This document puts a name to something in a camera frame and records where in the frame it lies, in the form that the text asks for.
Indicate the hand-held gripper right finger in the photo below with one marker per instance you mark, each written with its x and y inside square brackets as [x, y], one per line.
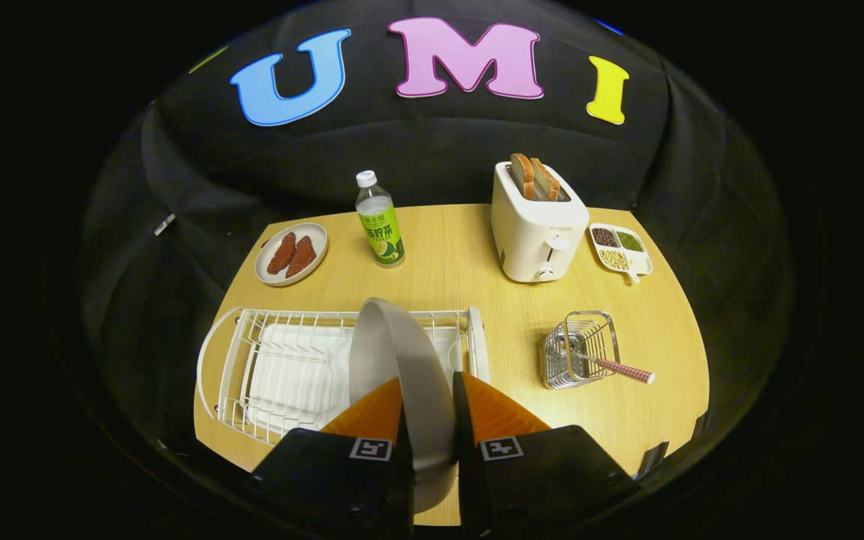
[466, 465]

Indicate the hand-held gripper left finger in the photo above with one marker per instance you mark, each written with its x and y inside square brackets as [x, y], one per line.
[312, 472]

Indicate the grey round plate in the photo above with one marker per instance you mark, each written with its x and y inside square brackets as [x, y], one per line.
[417, 375]

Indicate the small grey dish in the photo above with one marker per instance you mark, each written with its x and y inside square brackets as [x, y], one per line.
[267, 271]

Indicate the white divided dish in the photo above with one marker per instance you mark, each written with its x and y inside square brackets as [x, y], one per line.
[638, 264]

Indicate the white drip tray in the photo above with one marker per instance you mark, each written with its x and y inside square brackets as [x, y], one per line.
[289, 367]

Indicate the red meat piece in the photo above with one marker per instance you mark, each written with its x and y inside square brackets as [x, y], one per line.
[301, 257]
[282, 253]

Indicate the white toaster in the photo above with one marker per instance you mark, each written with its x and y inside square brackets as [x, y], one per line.
[529, 232]

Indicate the green label drink bottle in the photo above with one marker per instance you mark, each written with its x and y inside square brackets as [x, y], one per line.
[381, 232]

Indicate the pile of yellow soybeans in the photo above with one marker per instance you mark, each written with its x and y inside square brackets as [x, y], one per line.
[613, 259]

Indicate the pile of dark red beans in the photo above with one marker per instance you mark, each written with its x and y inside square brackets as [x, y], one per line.
[604, 237]

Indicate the pile of green beans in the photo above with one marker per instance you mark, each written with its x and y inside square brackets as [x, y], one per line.
[630, 241]

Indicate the white cloth clip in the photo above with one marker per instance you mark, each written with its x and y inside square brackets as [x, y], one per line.
[164, 224]

